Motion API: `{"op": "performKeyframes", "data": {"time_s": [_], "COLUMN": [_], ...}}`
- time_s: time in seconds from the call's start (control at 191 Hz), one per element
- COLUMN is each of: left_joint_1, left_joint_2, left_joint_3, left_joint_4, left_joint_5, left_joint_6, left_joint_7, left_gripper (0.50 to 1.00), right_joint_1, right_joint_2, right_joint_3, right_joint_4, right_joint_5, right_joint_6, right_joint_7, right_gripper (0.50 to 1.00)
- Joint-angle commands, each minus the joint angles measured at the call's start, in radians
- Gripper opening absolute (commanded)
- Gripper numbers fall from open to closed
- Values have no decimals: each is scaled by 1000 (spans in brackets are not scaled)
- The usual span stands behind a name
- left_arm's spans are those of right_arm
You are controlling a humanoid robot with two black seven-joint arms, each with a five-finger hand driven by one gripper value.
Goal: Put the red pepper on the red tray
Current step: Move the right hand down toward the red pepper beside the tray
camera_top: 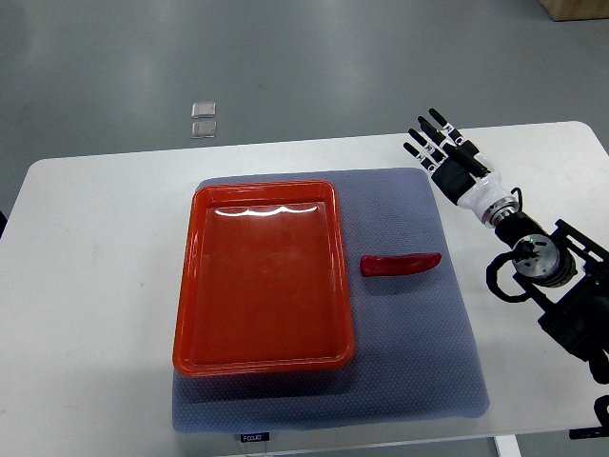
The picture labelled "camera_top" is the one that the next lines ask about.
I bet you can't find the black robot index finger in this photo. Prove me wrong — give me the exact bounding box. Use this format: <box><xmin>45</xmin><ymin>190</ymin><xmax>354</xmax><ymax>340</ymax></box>
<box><xmin>428</xmin><ymin>108</ymin><xmax>478</xmax><ymax>155</ymax></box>

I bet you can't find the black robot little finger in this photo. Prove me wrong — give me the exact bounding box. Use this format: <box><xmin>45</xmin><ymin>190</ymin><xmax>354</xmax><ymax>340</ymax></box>
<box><xmin>403</xmin><ymin>142</ymin><xmax>441</xmax><ymax>172</ymax></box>

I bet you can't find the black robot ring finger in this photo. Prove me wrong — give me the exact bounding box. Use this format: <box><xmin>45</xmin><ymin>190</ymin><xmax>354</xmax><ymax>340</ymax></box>
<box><xmin>408</xmin><ymin>129</ymin><xmax>447</xmax><ymax>162</ymax></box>

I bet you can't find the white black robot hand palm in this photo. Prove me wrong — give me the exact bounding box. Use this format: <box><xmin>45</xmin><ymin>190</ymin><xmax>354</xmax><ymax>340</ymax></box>
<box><xmin>431</xmin><ymin>152</ymin><xmax>517</xmax><ymax>224</ymax></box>

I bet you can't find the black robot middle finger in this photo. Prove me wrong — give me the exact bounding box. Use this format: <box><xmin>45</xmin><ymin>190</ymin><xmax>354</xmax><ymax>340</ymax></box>
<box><xmin>417</xmin><ymin>116</ymin><xmax>455</xmax><ymax>153</ymax></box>

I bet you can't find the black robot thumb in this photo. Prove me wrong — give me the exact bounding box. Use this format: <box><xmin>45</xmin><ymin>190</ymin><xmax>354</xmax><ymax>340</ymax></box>
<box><xmin>444</xmin><ymin>144</ymin><xmax>490</xmax><ymax>178</ymax></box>

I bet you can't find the red pepper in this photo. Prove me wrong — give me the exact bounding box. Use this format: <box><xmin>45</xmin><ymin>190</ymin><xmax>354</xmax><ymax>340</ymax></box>
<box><xmin>360</xmin><ymin>253</ymin><xmax>442</xmax><ymax>277</ymax></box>

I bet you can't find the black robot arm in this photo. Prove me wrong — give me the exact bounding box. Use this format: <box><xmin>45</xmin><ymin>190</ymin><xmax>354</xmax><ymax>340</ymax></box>
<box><xmin>403</xmin><ymin>109</ymin><xmax>608</xmax><ymax>385</ymax></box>

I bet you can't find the red plastic tray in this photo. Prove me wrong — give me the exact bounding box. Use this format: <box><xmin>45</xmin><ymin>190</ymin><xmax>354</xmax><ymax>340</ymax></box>
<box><xmin>172</xmin><ymin>180</ymin><xmax>355</xmax><ymax>378</ymax></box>

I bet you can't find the blue-grey textured mat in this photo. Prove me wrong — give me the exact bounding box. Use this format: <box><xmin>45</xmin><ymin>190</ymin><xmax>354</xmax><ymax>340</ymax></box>
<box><xmin>172</xmin><ymin>168</ymin><xmax>489</xmax><ymax>434</ymax></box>

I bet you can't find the upper silver floor plate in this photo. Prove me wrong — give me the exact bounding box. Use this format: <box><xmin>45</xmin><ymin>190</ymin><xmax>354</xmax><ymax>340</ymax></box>
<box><xmin>191</xmin><ymin>101</ymin><xmax>216</xmax><ymax>119</ymax></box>

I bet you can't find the white table leg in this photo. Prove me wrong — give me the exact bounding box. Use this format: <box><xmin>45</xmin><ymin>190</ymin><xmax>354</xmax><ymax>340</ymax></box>
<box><xmin>494</xmin><ymin>434</ymin><xmax>521</xmax><ymax>457</ymax></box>

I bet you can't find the black table label right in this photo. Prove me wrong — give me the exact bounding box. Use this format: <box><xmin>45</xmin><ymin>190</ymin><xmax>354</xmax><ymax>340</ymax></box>
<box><xmin>568</xmin><ymin>427</ymin><xmax>609</xmax><ymax>440</ymax></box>

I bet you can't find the black table label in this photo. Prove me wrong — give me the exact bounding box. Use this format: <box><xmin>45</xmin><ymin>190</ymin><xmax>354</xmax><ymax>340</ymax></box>
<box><xmin>240</xmin><ymin>432</ymin><xmax>270</xmax><ymax>444</ymax></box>
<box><xmin>568</xmin><ymin>427</ymin><xmax>609</xmax><ymax>440</ymax></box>

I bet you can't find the black table label left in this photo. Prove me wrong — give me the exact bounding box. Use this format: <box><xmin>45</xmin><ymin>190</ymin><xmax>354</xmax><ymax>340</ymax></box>
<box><xmin>240</xmin><ymin>432</ymin><xmax>270</xmax><ymax>444</ymax></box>

